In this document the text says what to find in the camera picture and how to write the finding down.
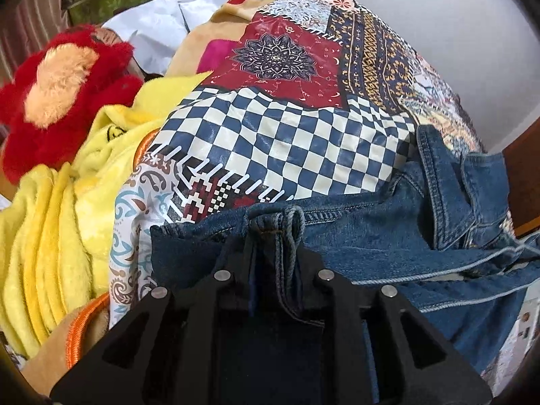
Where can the white cloth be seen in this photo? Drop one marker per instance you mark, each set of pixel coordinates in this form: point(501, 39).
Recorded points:
point(160, 29)

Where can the blue denim jacket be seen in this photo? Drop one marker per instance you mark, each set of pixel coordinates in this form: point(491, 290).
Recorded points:
point(379, 240)

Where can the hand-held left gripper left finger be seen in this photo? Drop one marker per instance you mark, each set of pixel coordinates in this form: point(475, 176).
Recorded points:
point(236, 278)

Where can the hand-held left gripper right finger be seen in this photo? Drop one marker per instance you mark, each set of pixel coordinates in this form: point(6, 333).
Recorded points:
point(316, 287)

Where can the patchwork patterned quilt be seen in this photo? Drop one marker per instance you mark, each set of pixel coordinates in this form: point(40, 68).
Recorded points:
point(287, 114)

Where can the yellow fleece blanket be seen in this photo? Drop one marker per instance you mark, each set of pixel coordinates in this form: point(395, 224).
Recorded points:
point(63, 219)

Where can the red plush toy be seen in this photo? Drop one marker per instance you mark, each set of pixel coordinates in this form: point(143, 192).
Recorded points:
point(71, 101)

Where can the green patterned box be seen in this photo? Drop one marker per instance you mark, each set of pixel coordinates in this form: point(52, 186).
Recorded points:
point(107, 2)

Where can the brown striped curtain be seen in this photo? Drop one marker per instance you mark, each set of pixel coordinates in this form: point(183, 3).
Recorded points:
point(25, 25)

